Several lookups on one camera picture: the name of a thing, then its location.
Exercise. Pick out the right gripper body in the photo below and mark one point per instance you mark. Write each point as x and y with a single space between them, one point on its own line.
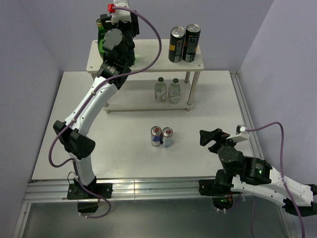
221 141

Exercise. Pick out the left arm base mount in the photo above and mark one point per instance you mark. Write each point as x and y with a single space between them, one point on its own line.
89 199

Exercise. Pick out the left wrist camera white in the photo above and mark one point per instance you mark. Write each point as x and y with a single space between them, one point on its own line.
119 15

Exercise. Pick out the silver can right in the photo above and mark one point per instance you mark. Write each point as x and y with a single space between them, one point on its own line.
167 134

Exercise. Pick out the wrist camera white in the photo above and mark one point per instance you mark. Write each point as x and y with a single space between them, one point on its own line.
241 134
119 15

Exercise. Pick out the green Perrier bottle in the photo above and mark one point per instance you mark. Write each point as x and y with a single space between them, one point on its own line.
101 34

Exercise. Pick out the black tall can left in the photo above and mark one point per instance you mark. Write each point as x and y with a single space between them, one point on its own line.
176 43

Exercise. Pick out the clear Chang bottle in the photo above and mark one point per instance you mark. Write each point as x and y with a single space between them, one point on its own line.
174 91
160 90

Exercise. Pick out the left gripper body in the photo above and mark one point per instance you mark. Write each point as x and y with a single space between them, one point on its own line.
126 27

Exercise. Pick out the black tall can right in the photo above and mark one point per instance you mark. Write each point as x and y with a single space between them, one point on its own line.
191 41

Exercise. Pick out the blue silver can left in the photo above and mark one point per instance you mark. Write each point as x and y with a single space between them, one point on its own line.
156 134

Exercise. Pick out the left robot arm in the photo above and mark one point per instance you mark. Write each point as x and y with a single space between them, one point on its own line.
72 133

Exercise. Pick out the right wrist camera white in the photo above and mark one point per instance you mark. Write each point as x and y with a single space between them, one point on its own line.
241 134

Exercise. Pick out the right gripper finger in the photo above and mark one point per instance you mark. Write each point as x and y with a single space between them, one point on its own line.
205 140
210 134

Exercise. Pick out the aluminium rail frame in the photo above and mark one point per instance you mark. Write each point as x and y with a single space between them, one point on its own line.
155 190

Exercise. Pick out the white two-tier shelf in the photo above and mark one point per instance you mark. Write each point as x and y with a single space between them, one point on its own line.
137 93

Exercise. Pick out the black tall can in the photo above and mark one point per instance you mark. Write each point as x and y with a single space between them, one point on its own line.
191 41
176 43

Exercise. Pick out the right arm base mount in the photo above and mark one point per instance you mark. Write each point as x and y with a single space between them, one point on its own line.
223 199

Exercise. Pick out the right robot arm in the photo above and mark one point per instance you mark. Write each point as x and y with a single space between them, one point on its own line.
254 176

